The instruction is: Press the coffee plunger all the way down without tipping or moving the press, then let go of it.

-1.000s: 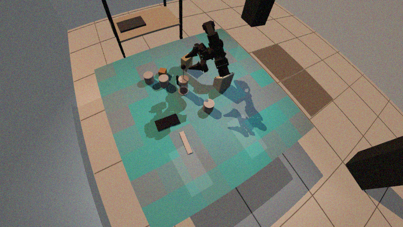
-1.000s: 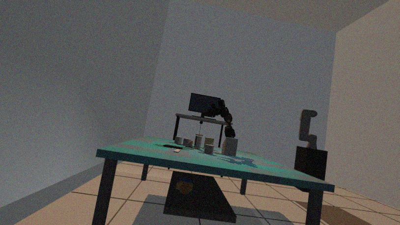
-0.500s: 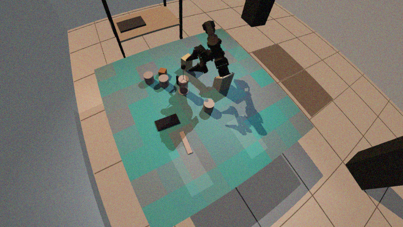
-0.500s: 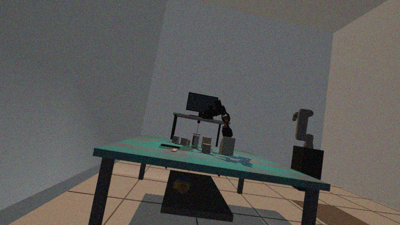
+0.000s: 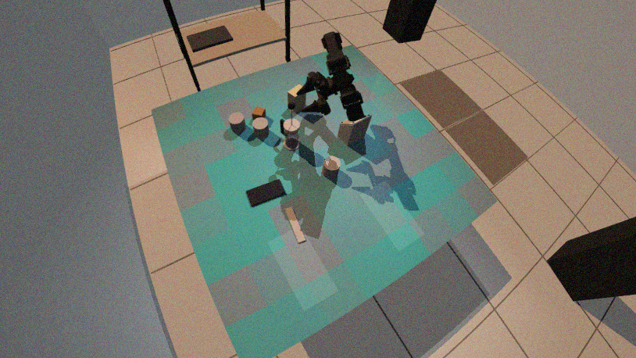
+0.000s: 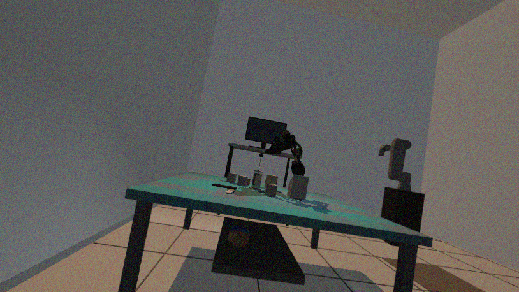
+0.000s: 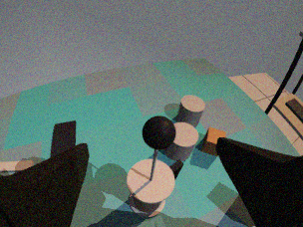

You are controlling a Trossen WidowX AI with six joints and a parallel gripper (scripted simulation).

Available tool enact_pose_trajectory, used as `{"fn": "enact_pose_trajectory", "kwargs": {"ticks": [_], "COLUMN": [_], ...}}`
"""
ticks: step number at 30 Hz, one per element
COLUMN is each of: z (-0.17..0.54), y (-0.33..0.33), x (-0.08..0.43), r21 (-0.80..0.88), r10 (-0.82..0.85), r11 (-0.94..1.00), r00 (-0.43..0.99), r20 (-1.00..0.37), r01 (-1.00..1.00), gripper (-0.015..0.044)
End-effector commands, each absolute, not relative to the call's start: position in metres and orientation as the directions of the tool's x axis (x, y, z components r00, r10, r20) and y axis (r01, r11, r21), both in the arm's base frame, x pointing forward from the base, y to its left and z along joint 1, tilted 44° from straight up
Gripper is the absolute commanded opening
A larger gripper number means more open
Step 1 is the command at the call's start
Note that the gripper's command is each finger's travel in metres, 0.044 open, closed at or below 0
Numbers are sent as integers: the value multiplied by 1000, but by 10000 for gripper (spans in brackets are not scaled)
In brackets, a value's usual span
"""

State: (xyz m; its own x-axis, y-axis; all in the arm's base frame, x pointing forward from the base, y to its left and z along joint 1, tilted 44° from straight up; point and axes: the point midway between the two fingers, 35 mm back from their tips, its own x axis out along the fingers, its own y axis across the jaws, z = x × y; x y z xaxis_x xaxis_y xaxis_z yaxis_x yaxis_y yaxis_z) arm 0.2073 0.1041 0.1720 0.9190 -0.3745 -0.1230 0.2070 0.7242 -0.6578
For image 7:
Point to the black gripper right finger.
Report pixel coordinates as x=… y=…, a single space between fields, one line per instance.
x=270 y=183

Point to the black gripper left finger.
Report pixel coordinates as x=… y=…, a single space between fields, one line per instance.
x=45 y=195

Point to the tan flat bar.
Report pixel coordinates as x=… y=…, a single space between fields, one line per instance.
x=15 y=165

